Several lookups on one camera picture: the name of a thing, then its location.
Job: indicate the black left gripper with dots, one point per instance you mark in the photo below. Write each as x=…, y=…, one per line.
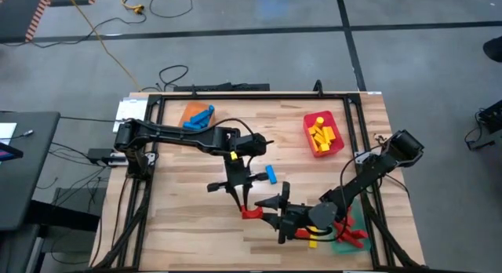
x=237, y=173

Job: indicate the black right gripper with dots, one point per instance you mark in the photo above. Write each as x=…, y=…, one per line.
x=294, y=218

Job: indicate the blue wooden block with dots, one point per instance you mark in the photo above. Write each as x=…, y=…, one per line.
x=271, y=174
x=189, y=126
x=212, y=108
x=204, y=122
x=201, y=116

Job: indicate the yellow wooden block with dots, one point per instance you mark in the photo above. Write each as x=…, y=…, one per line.
x=321, y=136
x=330, y=133
x=312, y=243
x=319, y=122
x=234, y=155
x=315, y=143
x=324, y=148

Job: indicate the red wooden arch block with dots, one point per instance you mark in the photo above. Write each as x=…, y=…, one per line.
x=339, y=228

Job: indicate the small yellow wooden cube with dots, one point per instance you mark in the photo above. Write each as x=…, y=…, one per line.
x=312, y=130

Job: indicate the red plastic bin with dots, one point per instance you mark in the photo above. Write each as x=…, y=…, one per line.
x=338, y=145

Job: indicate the orange plastic bin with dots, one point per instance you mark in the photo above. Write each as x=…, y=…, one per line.
x=194, y=108

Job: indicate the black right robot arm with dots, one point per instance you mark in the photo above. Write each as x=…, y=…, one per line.
x=368, y=175

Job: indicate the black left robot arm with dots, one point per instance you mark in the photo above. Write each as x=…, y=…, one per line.
x=184, y=137

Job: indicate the green plastic bin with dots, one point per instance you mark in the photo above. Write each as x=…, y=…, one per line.
x=360, y=218

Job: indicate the black power strip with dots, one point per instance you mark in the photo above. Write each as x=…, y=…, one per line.
x=221, y=87

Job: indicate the white paper booklet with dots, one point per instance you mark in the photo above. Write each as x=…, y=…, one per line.
x=131, y=108

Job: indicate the black power brick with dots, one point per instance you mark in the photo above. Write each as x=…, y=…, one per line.
x=99, y=154

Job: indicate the black desk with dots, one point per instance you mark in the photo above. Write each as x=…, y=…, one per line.
x=27, y=167

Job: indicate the dark tablet screen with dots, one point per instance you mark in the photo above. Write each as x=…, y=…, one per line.
x=8, y=152

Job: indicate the white paper sheet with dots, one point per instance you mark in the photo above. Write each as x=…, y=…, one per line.
x=7, y=132

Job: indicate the person's shoe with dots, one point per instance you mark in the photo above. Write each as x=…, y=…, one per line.
x=494, y=49

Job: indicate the large striped black floor mat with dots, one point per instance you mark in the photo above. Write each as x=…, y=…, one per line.
x=19, y=14

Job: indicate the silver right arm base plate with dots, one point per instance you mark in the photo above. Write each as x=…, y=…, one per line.
x=357, y=154

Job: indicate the black metal table frame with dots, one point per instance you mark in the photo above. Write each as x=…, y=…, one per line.
x=274, y=96

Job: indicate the black camera clamp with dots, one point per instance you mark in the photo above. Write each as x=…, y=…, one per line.
x=318, y=88

